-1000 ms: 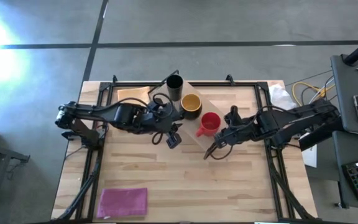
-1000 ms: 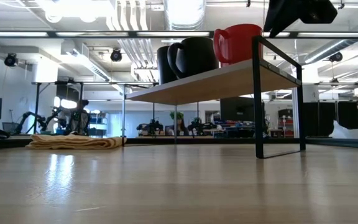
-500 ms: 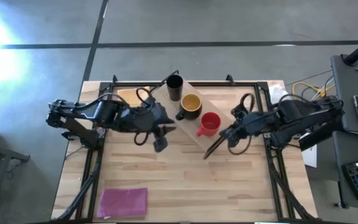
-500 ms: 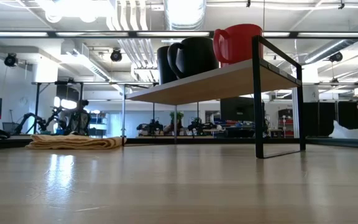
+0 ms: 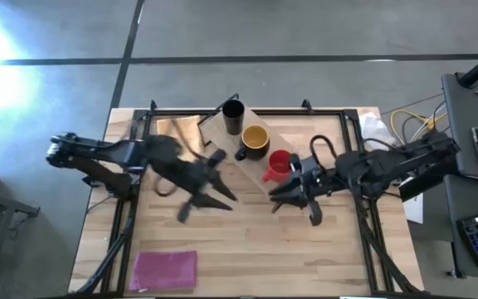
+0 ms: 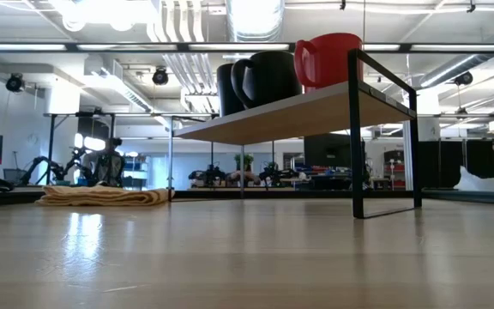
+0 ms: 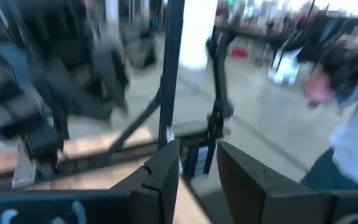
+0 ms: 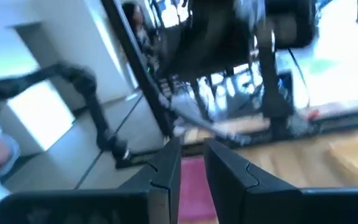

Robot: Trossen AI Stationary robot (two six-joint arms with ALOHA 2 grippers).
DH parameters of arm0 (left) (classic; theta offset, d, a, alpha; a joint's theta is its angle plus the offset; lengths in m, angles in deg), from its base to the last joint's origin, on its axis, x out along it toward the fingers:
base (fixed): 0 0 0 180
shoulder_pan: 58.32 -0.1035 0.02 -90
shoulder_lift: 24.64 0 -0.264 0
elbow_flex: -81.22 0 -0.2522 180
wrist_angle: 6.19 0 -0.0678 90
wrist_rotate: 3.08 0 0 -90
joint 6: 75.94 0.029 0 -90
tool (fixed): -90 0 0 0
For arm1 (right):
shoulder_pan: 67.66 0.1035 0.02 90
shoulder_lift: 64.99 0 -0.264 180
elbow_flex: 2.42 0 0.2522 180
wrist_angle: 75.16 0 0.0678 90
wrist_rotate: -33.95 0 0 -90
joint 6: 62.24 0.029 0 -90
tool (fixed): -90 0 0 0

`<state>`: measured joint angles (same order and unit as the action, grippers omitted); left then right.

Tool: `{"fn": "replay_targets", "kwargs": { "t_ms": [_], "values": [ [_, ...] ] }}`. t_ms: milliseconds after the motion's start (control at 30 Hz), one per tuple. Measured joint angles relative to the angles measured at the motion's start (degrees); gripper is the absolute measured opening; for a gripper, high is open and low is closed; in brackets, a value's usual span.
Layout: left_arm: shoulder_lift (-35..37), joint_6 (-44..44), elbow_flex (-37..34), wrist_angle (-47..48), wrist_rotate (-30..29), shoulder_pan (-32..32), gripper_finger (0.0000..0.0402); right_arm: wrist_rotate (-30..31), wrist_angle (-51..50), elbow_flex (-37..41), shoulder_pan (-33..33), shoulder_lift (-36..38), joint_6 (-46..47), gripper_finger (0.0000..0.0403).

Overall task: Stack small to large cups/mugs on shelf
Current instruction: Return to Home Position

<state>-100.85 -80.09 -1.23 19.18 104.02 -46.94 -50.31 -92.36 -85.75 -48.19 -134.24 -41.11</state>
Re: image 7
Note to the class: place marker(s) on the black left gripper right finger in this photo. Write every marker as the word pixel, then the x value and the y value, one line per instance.
pixel 253 193

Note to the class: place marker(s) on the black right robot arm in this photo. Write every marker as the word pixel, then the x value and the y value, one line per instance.
pixel 17 102

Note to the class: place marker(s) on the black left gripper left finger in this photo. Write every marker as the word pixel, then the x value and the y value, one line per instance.
pixel 154 193

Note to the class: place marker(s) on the person's hand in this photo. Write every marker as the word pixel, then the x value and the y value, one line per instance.
pixel 318 87

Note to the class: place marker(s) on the red box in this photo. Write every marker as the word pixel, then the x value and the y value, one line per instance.
pixel 240 53

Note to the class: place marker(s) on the black stand pole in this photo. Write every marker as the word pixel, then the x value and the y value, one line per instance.
pixel 221 87

